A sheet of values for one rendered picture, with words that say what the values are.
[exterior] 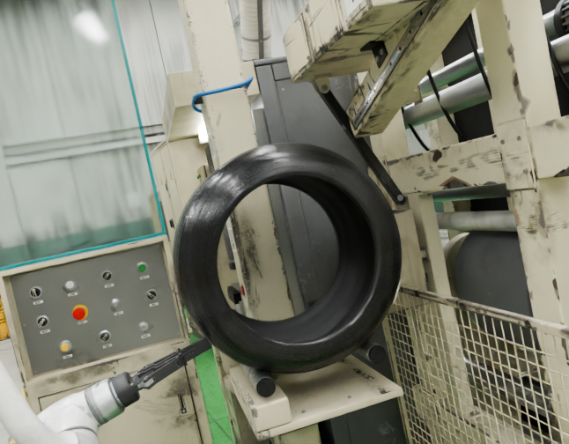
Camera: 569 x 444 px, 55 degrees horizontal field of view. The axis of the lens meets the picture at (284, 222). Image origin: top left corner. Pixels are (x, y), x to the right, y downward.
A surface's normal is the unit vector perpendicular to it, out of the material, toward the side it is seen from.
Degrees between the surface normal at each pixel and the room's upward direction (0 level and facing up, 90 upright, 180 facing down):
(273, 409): 90
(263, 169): 80
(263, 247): 90
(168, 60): 90
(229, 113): 90
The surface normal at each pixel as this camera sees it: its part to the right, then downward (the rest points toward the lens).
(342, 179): 0.32, -0.16
